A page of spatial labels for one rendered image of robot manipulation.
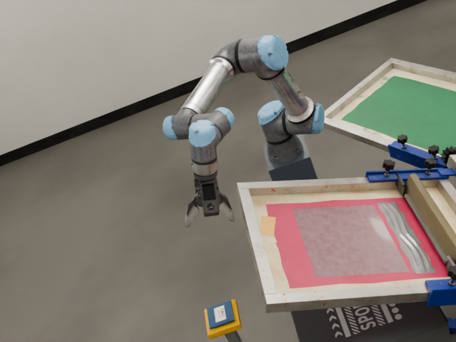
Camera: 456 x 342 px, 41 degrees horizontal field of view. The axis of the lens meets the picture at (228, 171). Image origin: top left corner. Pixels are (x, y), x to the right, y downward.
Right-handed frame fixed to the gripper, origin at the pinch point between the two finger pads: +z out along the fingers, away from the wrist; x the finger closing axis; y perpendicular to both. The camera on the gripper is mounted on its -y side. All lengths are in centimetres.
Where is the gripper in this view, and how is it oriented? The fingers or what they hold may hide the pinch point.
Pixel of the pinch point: (210, 226)
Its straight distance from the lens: 191.3
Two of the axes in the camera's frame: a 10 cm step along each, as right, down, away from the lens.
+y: -1.3, -5.7, 8.1
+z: 0.5, 8.2, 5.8
